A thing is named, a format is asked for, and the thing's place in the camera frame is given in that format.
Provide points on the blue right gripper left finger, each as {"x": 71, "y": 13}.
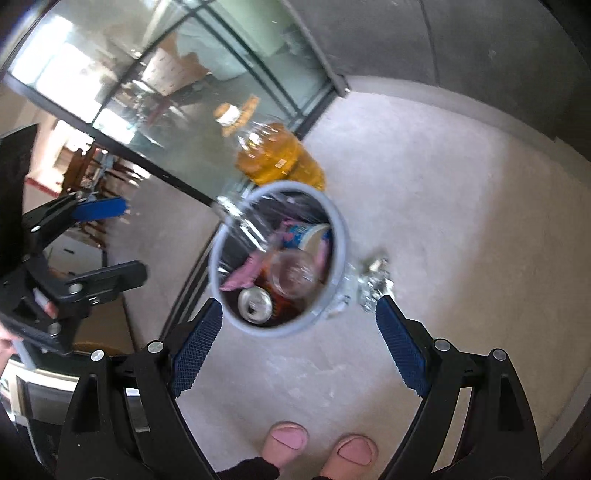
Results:
{"x": 197, "y": 341}

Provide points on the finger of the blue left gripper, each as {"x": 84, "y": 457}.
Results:
{"x": 99, "y": 209}
{"x": 106, "y": 281}

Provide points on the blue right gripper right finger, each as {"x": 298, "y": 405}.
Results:
{"x": 405, "y": 341}

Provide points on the pink foil snack wrapper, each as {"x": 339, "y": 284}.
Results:
{"x": 246, "y": 274}

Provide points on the silver foil wrapper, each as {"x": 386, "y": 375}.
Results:
{"x": 367, "y": 281}

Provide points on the orange red plastic drink bottle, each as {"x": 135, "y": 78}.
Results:
{"x": 284, "y": 310}

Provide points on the clear glass jar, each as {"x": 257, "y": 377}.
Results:
{"x": 291, "y": 271}

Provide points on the grey trash bin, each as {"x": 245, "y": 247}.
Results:
{"x": 323, "y": 234}

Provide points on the person's left hand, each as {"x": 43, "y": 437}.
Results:
{"x": 9, "y": 341}

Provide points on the aluminium drink can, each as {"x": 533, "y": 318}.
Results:
{"x": 255, "y": 305}

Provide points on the pink slipper right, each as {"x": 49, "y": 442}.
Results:
{"x": 351, "y": 458}

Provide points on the pink slipper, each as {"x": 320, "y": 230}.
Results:
{"x": 351, "y": 458}
{"x": 284, "y": 442}

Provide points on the pink slipper left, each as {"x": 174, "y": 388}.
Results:
{"x": 284, "y": 442}

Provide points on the yellow cooking oil jug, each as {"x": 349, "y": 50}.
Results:
{"x": 266, "y": 151}

